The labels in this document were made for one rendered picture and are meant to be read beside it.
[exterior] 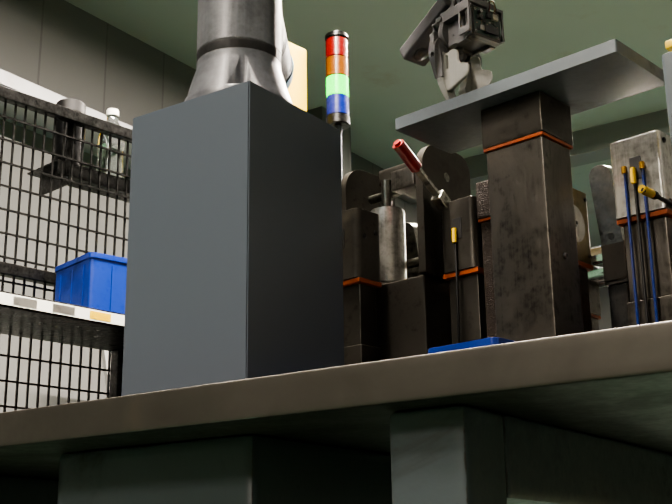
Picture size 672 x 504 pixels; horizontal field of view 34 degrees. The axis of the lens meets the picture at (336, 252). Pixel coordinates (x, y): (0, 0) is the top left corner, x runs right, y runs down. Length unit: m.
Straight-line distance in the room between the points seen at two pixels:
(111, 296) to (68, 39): 3.19
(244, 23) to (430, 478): 0.73
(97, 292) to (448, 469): 1.42
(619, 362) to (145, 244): 0.71
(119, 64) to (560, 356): 4.82
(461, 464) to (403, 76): 5.21
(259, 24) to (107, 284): 0.96
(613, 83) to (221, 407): 0.74
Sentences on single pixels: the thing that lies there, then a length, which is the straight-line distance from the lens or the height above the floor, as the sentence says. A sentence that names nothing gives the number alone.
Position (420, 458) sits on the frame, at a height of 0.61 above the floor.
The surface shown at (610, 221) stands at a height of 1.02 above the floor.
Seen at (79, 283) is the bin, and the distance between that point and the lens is 2.35.
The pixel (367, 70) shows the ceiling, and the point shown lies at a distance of 6.04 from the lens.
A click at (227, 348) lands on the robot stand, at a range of 1.28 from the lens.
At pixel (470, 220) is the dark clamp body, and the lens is 1.72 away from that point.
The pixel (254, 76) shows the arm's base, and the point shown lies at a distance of 1.46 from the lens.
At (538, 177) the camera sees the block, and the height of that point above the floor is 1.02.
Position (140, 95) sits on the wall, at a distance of 5.66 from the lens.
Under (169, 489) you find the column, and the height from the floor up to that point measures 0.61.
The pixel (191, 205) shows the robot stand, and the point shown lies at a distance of 1.37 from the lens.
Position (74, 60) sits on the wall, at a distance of 5.40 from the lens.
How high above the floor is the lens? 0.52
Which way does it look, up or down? 16 degrees up
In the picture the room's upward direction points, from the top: 1 degrees counter-clockwise
